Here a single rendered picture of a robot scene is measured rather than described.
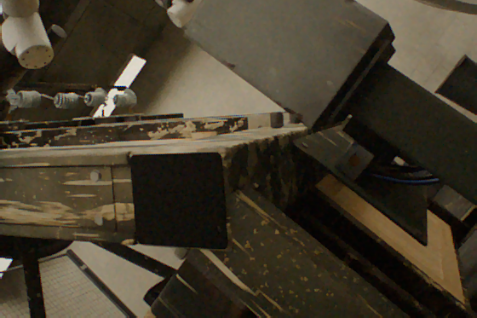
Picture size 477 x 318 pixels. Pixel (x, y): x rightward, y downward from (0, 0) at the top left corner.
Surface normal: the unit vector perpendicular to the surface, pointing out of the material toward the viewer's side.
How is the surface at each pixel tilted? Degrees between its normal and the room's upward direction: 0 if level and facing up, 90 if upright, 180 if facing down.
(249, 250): 90
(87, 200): 90
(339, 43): 90
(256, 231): 90
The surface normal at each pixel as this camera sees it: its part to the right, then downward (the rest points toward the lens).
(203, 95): -0.33, -0.05
